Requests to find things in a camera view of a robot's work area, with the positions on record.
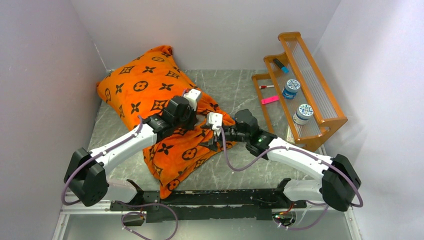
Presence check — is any orange patterned pillowcase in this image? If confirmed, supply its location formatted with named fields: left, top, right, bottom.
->
left=96, top=45, right=238, bottom=200

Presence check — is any orange wooden rack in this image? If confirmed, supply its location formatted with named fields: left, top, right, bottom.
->
left=251, top=32, right=348, bottom=152

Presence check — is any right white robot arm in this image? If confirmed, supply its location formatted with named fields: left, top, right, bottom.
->
left=200, top=109, right=364, bottom=212

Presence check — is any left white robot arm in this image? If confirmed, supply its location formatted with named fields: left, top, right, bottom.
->
left=61, top=89, right=202, bottom=210

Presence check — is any red white pen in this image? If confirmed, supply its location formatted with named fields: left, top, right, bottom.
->
left=259, top=85, right=275, bottom=89

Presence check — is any white box under rack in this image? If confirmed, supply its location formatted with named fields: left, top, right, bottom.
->
left=285, top=126, right=295, bottom=145

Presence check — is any blue white round jar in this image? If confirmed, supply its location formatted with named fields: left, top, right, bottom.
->
left=282, top=79, right=301, bottom=100

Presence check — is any black marker blue cap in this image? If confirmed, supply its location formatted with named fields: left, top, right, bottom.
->
left=272, top=58, right=289, bottom=74

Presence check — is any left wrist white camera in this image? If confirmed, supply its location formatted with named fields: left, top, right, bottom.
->
left=182, top=89, right=202, bottom=111

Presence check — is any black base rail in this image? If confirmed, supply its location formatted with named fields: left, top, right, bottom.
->
left=109, top=188, right=307, bottom=223

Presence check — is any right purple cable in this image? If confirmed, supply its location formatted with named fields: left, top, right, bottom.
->
left=216, top=125, right=364, bottom=232

